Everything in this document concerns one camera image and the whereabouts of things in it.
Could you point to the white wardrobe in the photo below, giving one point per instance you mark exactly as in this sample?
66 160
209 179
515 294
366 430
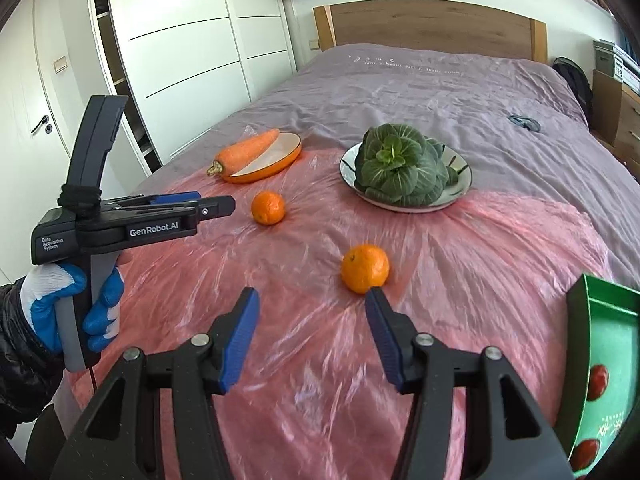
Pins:
175 60

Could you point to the orange carrot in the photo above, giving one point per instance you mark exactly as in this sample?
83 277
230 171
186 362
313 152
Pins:
250 152

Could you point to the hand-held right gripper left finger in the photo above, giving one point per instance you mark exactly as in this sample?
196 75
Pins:
242 340

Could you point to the orange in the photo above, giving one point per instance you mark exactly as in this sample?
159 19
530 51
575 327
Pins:
365 268
268 207

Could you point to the green bok choy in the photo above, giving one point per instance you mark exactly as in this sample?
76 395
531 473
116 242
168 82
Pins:
400 165

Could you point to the white printer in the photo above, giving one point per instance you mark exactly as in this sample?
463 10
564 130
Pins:
612 57

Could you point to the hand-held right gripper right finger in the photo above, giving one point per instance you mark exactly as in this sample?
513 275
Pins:
385 340

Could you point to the white door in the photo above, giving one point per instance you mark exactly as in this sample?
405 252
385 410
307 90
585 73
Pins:
30 160

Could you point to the person's left hand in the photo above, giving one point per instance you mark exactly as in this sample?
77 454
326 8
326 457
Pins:
45 305

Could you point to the wall outlet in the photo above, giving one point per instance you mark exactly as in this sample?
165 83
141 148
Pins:
314 44

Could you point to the red apple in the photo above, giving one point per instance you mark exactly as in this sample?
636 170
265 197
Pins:
597 382
585 455

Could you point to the white striped-rim plate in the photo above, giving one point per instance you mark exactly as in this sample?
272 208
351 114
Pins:
462 172

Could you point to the wall light switch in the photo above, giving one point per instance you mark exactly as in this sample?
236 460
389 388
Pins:
60 64

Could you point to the black backpack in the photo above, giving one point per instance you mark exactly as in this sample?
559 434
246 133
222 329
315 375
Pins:
575 85

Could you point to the orange oval dish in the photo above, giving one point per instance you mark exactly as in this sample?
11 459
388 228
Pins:
280 157

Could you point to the wooden dresser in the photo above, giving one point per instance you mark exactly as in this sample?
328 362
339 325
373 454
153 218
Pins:
617 110

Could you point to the wooden headboard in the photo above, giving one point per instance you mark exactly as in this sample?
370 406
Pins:
425 27

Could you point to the black glasses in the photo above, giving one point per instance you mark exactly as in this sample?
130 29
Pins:
524 122

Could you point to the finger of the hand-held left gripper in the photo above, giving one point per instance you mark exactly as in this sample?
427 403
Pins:
172 196
215 207

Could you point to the pink plastic sheet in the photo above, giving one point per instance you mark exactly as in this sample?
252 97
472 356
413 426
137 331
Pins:
300 285

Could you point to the green metal tray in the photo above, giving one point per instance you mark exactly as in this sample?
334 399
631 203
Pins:
607 340

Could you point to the person's left forearm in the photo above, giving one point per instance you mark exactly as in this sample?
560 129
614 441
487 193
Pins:
20 360

